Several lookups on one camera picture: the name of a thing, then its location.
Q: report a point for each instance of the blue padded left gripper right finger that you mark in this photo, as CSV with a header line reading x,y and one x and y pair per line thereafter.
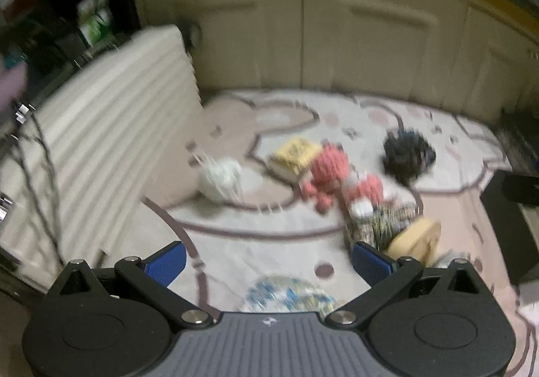
x,y
370,264

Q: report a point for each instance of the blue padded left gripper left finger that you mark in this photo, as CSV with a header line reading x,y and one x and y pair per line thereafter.
x,y
165,265

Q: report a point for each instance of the striped knitted pouch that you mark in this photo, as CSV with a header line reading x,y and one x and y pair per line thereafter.
x,y
377,225

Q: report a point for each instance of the yellow knitted item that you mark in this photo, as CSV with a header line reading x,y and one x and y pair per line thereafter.
x,y
419,240

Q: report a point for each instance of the blue floral fabric pouch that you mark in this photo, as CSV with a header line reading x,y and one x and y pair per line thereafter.
x,y
280,294

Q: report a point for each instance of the white yarn ball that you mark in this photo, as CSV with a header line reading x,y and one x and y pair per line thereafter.
x,y
219,180

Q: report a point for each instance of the pink crochet doll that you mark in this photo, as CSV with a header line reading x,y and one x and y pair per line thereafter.
x,y
331,181

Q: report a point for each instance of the dark blue brown yarn bundle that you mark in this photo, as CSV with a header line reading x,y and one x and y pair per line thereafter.
x,y
408,155

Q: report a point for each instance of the cartoon bear floor rug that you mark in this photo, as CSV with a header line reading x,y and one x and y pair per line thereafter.
x,y
272,231

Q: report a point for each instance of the yellow tissue pack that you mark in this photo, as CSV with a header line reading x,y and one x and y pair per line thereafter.
x,y
293,159

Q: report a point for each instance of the white ribbed suitcase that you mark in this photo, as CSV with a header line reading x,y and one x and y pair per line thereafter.
x,y
81,164

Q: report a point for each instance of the black open storage box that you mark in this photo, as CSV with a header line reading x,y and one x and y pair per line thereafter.
x,y
511,203

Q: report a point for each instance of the cream wardrobe cabinet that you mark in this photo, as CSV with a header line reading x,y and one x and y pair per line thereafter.
x,y
474,57

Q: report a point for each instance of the green white package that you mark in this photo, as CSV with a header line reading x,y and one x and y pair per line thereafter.
x,y
94,19

